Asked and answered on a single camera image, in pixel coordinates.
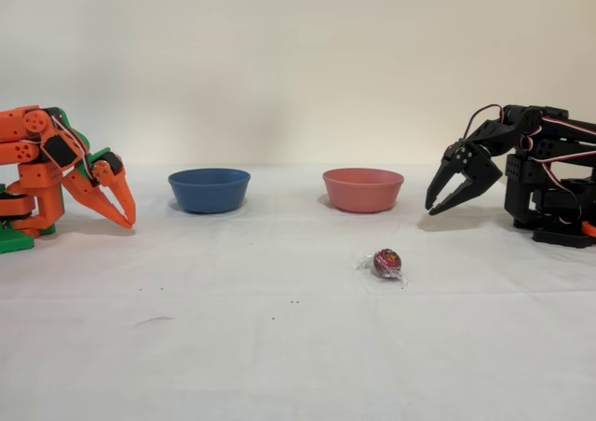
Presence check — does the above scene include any white tablecloth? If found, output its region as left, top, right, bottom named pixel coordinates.
left=0, top=162, right=596, bottom=421

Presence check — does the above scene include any orange arm servo wire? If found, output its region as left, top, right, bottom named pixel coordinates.
left=48, top=111, right=94, bottom=180

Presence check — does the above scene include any red candy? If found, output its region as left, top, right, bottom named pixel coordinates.
left=352, top=247, right=410, bottom=290

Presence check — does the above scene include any pink bowl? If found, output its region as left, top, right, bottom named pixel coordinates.
left=321, top=168, right=405, bottom=214

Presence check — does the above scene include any black gripper servo wire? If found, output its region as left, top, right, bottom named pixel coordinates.
left=465, top=103, right=507, bottom=141

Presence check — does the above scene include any black arm servo wire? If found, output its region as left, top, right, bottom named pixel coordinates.
left=519, top=113, right=596, bottom=166

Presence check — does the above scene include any blue bowl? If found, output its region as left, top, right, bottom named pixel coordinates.
left=167, top=168, right=251, bottom=215

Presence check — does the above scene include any green arm base plate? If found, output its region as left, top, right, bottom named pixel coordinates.
left=0, top=183, right=36, bottom=255

